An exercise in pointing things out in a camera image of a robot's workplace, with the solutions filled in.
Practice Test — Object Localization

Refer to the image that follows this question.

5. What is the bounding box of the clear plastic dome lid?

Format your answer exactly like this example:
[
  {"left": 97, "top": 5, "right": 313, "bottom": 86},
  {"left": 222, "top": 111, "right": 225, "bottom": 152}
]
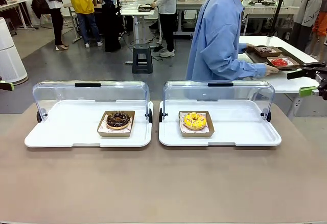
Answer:
[
  {"left": 159, "top": 80, "right": 276, "bottom": 123},
  {"left": 32, "top": 80, "right": 153, "bottom": 123}
]

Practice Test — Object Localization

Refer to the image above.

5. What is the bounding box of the person's right hand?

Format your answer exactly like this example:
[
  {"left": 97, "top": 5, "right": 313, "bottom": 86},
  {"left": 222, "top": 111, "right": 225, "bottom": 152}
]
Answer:
[{"left": 264, "top": 64, "right": 279, "bottom": 78}]

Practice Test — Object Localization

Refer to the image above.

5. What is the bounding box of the long white work table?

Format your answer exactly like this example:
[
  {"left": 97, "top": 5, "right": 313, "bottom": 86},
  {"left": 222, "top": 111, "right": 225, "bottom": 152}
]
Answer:
[{"left": 242, "top": 4, "right": 300, "bottom": 36}]

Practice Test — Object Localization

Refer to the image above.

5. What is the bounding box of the white air purifier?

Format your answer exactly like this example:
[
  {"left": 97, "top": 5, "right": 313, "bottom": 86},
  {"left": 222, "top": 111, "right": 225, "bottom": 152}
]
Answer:
[{"left": 0, "top": 17, "right": 29, "bottom": 86}]

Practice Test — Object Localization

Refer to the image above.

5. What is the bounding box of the white standing desk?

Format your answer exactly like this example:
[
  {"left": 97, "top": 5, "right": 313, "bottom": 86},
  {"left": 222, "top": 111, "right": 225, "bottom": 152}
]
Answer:
[{"left": 120, "top": 4, "right": 157, "bottom": 65}]

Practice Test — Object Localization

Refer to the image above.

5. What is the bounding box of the person in white shirt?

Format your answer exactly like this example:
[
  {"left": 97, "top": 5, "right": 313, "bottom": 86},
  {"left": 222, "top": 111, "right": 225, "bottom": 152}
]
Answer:
[{"left": 151, "top": 0, "right": 178, "bottom": 58}]

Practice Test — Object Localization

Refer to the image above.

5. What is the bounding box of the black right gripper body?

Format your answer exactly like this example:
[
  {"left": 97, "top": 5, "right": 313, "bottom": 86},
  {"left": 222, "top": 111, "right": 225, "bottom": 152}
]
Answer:
[{"left": 316, "top": 70, "right": 327, "bottom": 98}]

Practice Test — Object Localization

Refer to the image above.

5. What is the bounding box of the black tripod stand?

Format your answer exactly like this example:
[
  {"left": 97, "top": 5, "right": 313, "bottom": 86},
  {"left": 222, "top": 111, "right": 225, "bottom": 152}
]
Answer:
[{"left": 270, "top": 0, "right": 292, "bottom": 39}]

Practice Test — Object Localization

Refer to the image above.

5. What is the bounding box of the red glazed donut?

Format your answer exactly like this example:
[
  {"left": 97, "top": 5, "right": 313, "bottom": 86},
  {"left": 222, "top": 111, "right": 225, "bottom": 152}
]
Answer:
[{"left": 270, "top": 58, "right": 290, "bottom": 66}]

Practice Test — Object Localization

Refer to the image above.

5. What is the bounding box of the yellow sprinkled donut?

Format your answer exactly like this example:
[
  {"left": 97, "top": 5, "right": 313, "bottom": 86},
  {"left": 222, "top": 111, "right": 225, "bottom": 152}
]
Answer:
[{"left": 183, "top": 112, "right": 207, "bottom": 131}]

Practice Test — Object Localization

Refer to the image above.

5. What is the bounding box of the person in black vest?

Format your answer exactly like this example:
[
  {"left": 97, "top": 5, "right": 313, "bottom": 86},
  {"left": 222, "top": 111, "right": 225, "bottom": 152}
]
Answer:
[{"left": 40, "top": 0, "right": 70, "bottom": 52}]

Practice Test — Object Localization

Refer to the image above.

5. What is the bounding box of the brown cardboard donut box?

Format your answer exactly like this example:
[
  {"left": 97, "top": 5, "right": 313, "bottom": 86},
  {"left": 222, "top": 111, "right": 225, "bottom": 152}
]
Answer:
[
  {"left": 253, "top": 45, "right": 283, "bottom": 58},
  {"left": 266, "top": 55, "right": 300, "bottom": 69},
  {"left": 97, "top": 110, "right": 136, "bottom": 138},
  {"left": 178, "top": 110, "right": 216, "bottom": 138}
]

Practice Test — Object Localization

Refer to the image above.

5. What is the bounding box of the person's right forearm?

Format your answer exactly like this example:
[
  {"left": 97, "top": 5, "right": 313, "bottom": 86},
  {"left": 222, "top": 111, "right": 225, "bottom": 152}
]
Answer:
[{"left": 224, "top": 57, "right": 268, "bottom": 80}]

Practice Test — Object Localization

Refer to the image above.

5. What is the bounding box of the dark brown serving tray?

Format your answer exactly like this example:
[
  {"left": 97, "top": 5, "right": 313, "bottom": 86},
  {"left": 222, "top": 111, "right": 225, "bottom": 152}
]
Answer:
[{"left": 246, "top": 45, "right": 305, "bottom": 71}]

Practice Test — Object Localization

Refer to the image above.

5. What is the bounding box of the black step stool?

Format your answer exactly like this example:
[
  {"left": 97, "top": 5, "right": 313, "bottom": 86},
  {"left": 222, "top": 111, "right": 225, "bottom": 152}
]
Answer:
[{"left": 131, "top": 43, "right": 154, "bottom": 75}]

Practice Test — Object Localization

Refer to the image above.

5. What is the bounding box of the person in blue shirt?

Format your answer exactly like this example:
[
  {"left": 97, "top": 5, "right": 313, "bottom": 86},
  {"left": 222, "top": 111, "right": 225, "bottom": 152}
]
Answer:
[{"left": 185, "top": 0, "right": 269, "bottom": 82}]

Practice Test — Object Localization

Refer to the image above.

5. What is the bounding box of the white side table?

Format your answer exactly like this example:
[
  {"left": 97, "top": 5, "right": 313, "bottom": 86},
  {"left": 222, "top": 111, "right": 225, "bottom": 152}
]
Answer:
[{"left": 238, "top": 35, "right": 320, "bottom": 117}]

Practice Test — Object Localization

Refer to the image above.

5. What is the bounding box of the person in dark plaid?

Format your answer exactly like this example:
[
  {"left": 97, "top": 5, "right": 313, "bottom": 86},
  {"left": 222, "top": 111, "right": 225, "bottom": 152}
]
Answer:
[{"left": 98, "top": 0, "right": 122, "bottom": 53}]

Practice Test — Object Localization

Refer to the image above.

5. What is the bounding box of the white plastic display tray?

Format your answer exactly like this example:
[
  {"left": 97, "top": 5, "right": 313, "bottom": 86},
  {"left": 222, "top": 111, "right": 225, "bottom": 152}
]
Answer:
[
  {"left": 24, "top": 100, "right": 154, "bottom": 148},
  {"left": 158, "top": 99, "right": 282, "bottom": 147}
]

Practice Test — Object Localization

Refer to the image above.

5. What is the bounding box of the chocolate nut donut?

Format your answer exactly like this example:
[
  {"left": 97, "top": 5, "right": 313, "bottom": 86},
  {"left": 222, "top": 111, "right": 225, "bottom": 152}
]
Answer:
[{"left": 106, "top": 111, "right": 131, "bottom": 131}]

